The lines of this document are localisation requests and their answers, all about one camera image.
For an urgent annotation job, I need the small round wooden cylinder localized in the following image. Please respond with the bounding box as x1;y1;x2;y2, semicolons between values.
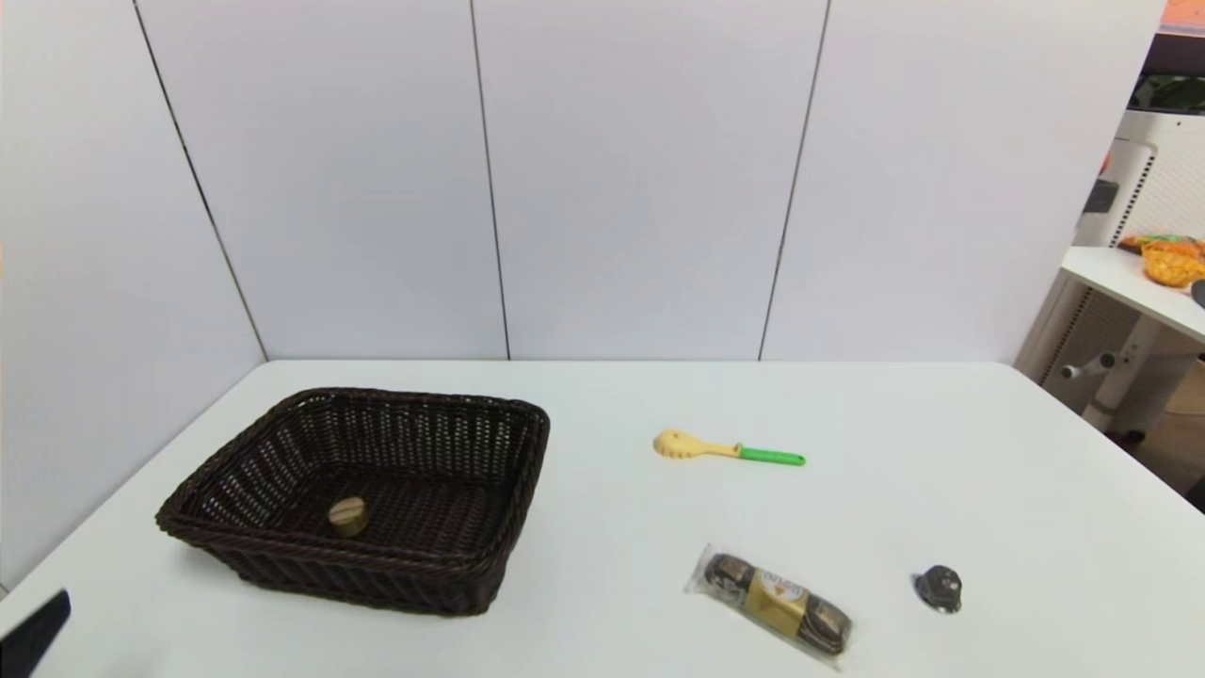
328;497;369;539

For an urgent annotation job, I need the dark brown wicker basket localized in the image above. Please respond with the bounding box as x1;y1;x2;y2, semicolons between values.
155;387;552;618

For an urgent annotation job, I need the chocolate snack in clear wrapper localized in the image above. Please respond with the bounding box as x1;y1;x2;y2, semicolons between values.
684;543;856;671

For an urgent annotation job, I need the dark coffee capsule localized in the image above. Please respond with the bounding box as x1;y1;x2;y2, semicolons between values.
912;565;965;616

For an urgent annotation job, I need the white side table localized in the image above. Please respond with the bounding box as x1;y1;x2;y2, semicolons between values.
1015;247;1205;509

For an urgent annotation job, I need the orange snack bag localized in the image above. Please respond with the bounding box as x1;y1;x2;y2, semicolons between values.
1118;234;1205;288

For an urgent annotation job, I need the white perforated appliance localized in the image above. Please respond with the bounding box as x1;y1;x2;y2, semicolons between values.
1078;108;1205;248

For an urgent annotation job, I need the yellow spatula with green handle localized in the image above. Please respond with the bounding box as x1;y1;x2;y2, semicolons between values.
653;428;808;467

